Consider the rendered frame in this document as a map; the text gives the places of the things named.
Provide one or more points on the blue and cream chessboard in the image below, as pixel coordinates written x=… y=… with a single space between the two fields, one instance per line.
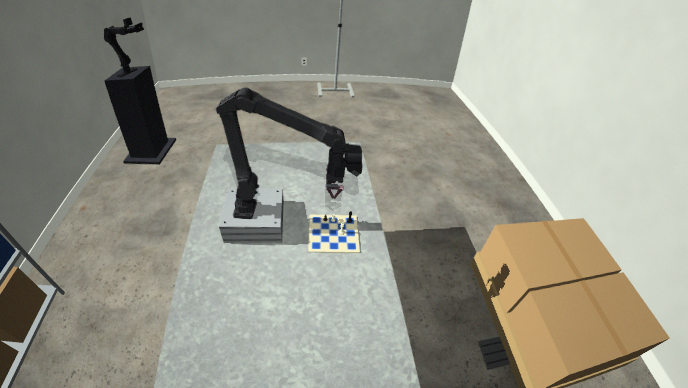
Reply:
x=324 y=236

